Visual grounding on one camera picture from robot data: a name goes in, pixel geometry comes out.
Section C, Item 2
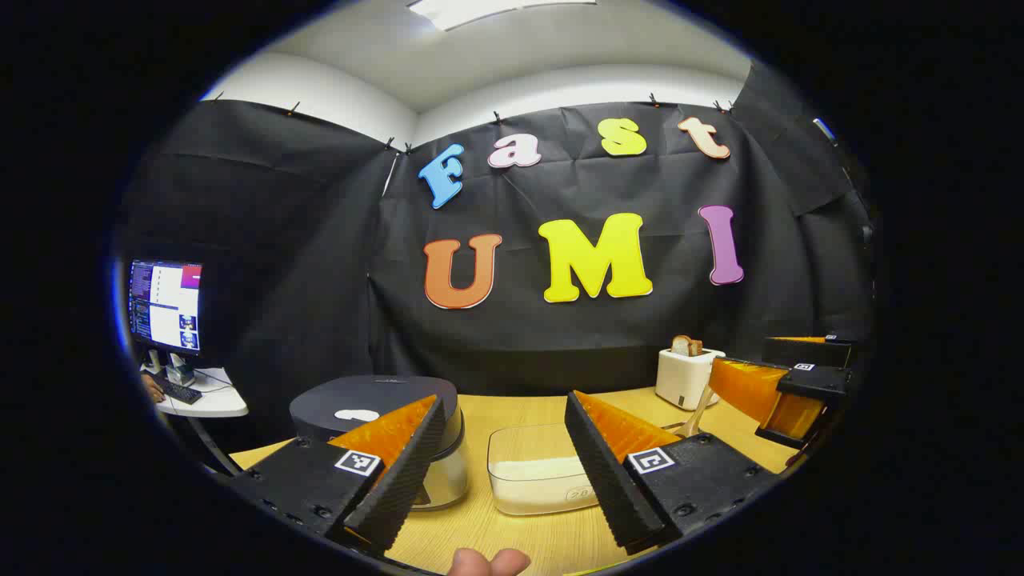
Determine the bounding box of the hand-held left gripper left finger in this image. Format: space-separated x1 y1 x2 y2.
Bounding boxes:
228 394 447 558

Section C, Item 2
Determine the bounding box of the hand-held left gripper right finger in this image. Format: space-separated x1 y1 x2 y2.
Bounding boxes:
564 390 781 554

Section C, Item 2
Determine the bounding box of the black silver rice cooker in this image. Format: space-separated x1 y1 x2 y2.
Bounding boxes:
290 374 471 511

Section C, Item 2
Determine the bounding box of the clear plastic rice container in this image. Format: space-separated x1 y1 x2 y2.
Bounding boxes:
486 424 601 515

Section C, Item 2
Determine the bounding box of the wooden spoon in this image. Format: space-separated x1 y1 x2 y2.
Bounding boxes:
674 386 715 438

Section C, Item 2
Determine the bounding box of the white toaster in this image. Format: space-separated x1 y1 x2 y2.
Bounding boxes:
655 348 726 411

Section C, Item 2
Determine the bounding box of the white side table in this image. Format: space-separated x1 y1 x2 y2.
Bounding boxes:
142 366 249 419

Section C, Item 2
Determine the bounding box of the black keyboard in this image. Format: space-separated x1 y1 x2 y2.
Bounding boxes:
152 376 203 405

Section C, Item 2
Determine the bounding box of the black backdrop cloth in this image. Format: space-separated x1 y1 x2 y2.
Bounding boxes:
120 60 877 449

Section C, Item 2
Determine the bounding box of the computer monitor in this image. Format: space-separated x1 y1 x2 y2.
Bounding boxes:
128 258 203 357

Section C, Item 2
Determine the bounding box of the ceiling light panel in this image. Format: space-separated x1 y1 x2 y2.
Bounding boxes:
406 0 597 31

